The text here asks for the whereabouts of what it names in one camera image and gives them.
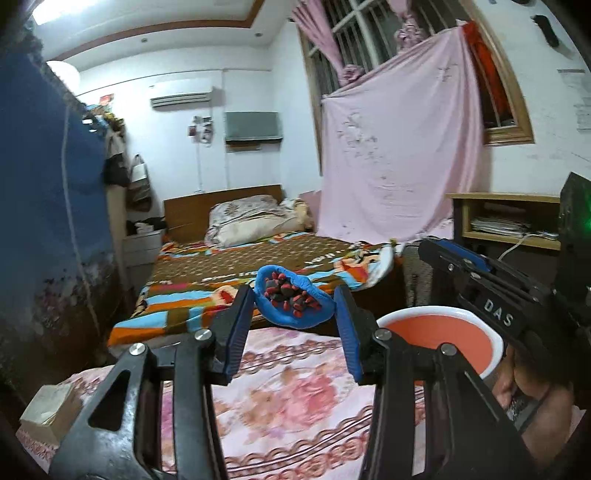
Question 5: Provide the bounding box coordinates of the person's right hand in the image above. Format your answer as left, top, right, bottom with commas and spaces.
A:
492, 345, 574, 470

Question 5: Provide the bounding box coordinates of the floral pillow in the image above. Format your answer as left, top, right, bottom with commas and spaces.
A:
204, 195, 315, 248

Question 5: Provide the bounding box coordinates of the grey-green wall panel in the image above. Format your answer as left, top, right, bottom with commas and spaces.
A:
225, 112, 283, 143

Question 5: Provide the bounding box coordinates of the blue wrapper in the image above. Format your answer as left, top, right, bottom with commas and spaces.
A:
253, 265, 335, 330

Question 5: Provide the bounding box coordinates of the wooden window frame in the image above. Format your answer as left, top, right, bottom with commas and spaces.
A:
321, 1, 535, 146

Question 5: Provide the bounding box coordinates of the wooden bed headboard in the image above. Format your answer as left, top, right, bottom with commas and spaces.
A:
163, 184, 283, 243

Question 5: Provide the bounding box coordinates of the wooden side shelf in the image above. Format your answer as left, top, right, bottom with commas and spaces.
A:
448, 192, 560, 252

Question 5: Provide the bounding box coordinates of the white air conditioner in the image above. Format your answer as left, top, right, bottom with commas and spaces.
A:
150, 88, 213, 108

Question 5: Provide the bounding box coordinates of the pink floral quilt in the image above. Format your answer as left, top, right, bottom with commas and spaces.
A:
15, 324, 429, 480

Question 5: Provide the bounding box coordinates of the colourful cartoon bed blanket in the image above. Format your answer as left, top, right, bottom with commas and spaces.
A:
106, 230, 400, 347

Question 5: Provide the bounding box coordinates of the beige cardboard box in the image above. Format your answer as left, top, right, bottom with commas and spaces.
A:
20, 384, 83, 445

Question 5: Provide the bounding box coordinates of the white bedside drawer cabinet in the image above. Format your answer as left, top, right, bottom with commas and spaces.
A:
122, 230, 164, 294

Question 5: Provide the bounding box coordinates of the blue fabric wardrobe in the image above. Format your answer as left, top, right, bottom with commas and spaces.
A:
1, 49, 125, 399

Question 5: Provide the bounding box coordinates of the white cable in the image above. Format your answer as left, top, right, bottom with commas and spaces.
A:
496, 232, 546, 262

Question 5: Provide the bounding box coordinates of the black hanging handbag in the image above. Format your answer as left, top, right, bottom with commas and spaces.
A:
102, 135, 153, 213

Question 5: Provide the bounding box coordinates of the pink tied curtain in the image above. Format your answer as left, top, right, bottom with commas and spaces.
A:
291, 0, 363, 87

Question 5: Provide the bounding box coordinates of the pink hanging sheet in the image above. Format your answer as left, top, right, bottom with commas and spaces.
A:
318, 27, 484, 244

